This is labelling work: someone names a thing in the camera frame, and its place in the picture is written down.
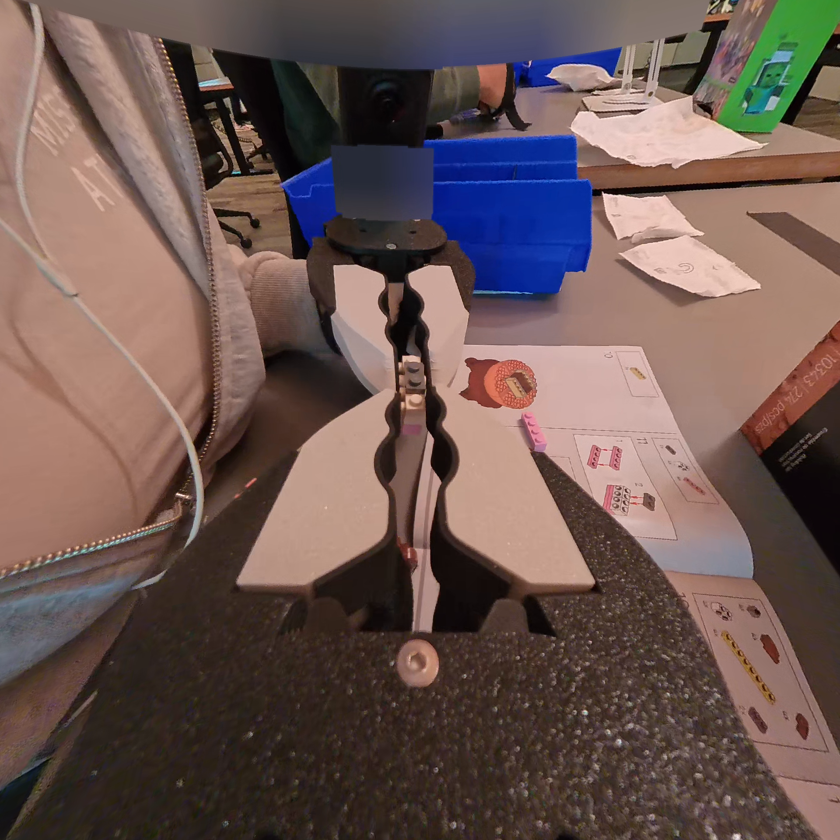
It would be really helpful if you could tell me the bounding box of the black office chair base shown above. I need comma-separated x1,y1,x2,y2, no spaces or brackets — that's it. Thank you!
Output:
195,116,263,253

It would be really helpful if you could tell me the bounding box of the white cord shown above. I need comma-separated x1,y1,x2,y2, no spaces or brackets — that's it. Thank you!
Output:
0,0,217,552

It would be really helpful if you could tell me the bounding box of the open building instruction booklet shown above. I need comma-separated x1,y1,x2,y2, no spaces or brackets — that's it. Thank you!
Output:
414,344,840,788

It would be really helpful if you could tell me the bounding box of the blue plastic bin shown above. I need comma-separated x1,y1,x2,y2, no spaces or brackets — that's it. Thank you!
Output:
283,136,594,298

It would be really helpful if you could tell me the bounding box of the grey desk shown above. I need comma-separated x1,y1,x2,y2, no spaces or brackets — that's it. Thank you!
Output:
210,79,840,631

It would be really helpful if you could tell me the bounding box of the person's left forearm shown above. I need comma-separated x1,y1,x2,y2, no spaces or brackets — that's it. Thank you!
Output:
230,247,345,358

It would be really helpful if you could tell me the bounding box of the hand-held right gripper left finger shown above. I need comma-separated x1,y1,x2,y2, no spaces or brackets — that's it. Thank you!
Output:
237,390,403,599

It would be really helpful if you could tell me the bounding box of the green building set box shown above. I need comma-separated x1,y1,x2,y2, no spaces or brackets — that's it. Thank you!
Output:
692,0,840,135

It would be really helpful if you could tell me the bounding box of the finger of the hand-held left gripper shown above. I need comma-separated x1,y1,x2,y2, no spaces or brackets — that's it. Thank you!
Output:
410,263,473,389
329,267,405,395

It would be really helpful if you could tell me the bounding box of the dark building set box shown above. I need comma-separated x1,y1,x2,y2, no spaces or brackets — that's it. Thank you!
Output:
739,319,840,578

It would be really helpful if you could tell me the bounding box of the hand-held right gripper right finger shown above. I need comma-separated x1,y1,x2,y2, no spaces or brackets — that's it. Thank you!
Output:
431,388,594,599

